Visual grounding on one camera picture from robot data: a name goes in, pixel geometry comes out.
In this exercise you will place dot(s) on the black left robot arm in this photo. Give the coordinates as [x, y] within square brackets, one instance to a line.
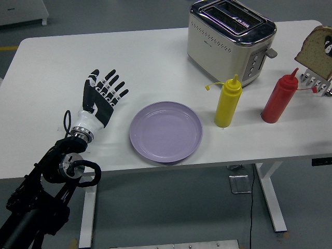
[39, 197]

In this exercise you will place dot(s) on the grey bracket under table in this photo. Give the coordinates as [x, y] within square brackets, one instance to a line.
[235, 167]

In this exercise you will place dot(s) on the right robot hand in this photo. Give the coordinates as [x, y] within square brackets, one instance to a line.
[328, 44]

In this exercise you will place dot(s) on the silver floor socket box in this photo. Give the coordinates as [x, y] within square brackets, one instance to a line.
[240, 184]

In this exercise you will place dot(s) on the black table control panel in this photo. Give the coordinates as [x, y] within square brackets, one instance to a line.
[321, 162]

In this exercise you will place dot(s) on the cream and chrome toaster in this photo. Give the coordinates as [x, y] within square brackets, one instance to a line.
[215, 54]

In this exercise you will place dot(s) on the yellow squeeze bottle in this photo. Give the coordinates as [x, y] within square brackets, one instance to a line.
[228, 106]

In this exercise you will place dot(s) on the silver bread rack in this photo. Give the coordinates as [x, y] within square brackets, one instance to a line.
[317, 83]

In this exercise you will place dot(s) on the bread slice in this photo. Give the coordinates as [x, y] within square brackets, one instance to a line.
[312, 52]

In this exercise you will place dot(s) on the red squeeze bottle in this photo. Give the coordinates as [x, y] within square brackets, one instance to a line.
[278, 103]

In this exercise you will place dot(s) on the white table leg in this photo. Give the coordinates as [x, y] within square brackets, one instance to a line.
[272, 197]
[88, 212]

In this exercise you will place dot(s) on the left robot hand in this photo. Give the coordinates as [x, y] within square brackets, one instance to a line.
[99, 103]

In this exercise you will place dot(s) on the white cabinet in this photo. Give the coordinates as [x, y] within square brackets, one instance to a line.
[23, 10]

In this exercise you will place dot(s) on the purple plate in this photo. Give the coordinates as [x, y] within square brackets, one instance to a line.
[166, 132]

